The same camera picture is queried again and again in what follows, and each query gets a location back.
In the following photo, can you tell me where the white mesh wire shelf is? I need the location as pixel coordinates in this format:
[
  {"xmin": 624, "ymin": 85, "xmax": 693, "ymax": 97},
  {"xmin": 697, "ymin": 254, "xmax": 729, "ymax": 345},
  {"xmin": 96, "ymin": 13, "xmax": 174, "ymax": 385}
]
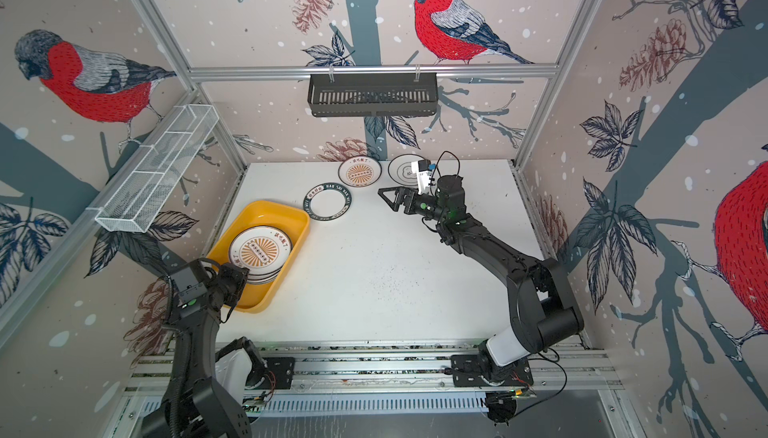
[{"xmin": 95, "ymin": 104, "xmax": 219, "ymax": 233}]

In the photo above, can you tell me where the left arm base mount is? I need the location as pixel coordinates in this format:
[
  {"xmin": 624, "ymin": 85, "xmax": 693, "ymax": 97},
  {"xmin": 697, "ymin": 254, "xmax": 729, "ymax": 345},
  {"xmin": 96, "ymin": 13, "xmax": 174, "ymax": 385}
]
[{"xmin": 245, "ymin": 357, "xmax": 296, "ymax": 391}]

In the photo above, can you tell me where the yellow plastic bin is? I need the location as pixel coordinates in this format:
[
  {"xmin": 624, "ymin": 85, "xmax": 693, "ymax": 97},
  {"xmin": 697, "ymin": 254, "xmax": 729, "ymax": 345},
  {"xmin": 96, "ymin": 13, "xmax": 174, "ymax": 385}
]
[{"xmin": 207, "ymin": 201, "xmax": 310, "ymax": 313}]

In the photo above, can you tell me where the black hanging wire basket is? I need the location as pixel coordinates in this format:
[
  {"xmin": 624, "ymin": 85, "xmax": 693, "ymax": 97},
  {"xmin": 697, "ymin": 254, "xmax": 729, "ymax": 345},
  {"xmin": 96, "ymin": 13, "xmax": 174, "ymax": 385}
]
[{"xmin": 307, "ymin": 73, "xmax": 439, "ymax": 118}]

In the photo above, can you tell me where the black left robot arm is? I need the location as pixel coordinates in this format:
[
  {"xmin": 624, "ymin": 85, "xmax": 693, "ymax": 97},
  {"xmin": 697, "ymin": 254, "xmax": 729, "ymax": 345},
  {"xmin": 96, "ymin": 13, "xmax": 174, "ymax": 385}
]
[{"xmin": 141, "ymin": 258, "xmax": 252, "ymax": 437}]

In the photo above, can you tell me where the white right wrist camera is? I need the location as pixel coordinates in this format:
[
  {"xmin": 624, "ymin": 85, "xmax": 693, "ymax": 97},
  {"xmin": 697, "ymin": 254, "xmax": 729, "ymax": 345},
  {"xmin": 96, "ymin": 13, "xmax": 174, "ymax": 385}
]
[{"xmin": 411, "ymin": 159, "xmax": 435, "ymax": 195}]

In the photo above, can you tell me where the aluminium rail bed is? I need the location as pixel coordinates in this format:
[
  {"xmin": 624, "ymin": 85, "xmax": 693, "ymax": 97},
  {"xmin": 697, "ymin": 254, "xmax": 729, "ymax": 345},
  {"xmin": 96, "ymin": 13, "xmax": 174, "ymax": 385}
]
[{"xmin": 122, "ymin": 340, "xmax": 625, "ymax": 394}]

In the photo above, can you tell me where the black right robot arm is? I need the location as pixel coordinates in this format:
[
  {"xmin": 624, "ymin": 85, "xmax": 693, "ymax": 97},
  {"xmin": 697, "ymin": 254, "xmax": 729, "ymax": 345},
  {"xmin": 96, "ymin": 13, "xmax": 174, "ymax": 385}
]
[{"xmin": 378, "ymin": 175, "xmax": 584, "ymax": 383}]

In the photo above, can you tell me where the orange sunburst plate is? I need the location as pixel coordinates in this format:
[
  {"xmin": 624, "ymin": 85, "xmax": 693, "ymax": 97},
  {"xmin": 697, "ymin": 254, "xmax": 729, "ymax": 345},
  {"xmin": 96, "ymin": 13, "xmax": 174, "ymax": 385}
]
[
  {"xmin": 338, "ymin": 156, "xmax": 382, "ymax": 188},
  {"xmin": 228, "ymin": 226, "xmax": 293, "ymax": 278},
  {"xmin": 247, "ymin": 264, "xmax": 285, "ymax": 285}
]

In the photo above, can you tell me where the green rim plate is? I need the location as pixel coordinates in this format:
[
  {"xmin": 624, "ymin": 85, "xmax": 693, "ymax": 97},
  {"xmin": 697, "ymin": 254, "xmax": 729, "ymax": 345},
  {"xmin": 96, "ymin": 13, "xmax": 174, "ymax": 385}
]
[{"xmin": 302, "ymin": 182, "xmax": 352, "ymax": 222}]

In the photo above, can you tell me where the white black motif plate back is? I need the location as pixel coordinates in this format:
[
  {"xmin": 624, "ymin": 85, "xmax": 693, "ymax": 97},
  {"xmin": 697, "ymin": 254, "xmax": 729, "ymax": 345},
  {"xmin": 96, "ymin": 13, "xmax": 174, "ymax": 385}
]
[{"xmin": 387, "ymin": 154, "xmax": 425, "ymax": 188}]

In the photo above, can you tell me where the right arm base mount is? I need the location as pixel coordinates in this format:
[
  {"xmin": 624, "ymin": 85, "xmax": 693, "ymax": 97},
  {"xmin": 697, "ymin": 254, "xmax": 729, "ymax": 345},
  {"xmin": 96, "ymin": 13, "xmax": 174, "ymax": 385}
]
[{"xmin": 443, "ymin": 353, "xmax": 533, "ymax": 388}]

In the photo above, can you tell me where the aluminium frame crossbar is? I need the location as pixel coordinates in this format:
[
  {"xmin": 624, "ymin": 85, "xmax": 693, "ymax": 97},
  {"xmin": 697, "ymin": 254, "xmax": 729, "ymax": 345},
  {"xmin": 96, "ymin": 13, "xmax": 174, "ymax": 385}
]
[{"xmin": 187, "ymin": 64, "xmax": 560, "ymax": 83}]

